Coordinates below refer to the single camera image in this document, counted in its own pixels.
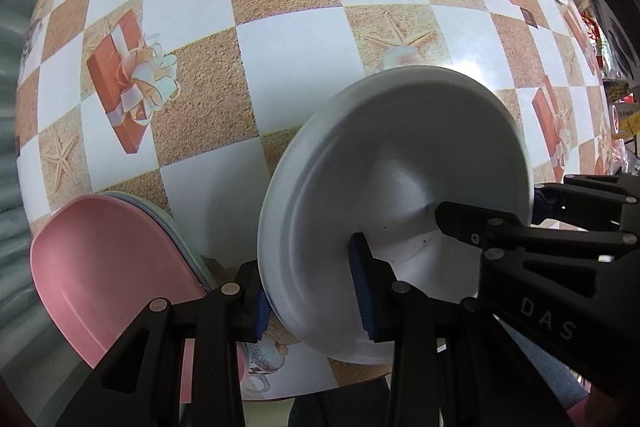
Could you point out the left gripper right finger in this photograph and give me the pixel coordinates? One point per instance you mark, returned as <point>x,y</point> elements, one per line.
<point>454,364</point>

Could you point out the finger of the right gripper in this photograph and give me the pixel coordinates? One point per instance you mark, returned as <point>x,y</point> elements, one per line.
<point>481,227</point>
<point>542,206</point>

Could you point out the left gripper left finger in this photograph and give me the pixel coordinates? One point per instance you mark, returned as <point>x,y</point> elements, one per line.
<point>174,346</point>

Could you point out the large white paper bowl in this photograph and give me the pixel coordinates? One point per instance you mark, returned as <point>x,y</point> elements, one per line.
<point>378,159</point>

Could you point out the green curtain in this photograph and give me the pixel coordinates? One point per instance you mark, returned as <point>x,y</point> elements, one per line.
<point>33,352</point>

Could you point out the pink plastic plate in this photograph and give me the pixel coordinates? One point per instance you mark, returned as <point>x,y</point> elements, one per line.
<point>97,262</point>

